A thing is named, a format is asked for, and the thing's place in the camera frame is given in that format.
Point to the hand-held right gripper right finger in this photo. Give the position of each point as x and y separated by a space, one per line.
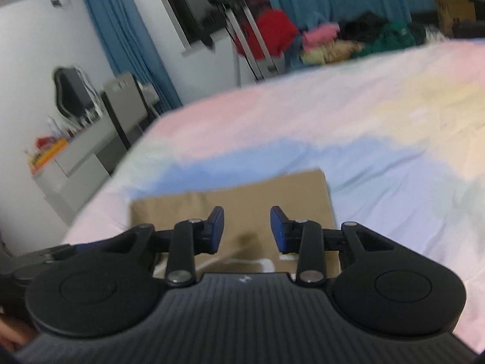
279 231

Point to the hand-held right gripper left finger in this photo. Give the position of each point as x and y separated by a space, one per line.
214 231

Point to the khaki hoodie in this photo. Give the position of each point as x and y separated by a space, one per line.
246 197

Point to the pink clothes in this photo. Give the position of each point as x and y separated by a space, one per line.
318 34

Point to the black clothes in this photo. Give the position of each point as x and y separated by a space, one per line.
363 24

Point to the person's left hand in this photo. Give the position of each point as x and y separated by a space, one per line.
11 335

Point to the white dressing table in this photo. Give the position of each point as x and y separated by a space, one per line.
72 182

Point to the pastel rainbow bed sheet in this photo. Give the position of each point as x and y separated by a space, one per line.
341 121

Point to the orange storage box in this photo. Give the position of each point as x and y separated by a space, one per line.
53 151

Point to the red packet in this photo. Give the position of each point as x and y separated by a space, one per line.
44 142

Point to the pale yellow cloth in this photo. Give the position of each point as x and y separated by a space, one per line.
312 57

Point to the wavy vanity mirror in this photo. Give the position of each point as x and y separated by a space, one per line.
70 91

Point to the tan crumpled garment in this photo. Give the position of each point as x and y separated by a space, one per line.
341 49

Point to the red garment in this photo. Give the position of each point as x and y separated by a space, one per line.
272 30

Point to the metal tripod stand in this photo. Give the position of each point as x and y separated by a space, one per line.
237 26

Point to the narrow blue curtain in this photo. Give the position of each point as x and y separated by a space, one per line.
121 26

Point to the green garment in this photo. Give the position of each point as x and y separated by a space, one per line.
394 36

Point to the dark framed window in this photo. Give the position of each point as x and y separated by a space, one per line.
182 0

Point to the white patterned cloth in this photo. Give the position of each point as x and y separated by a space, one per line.
434 34

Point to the black sofa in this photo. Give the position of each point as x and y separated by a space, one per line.
470 28

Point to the brown paper bag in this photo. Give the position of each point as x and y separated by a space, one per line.
454 11

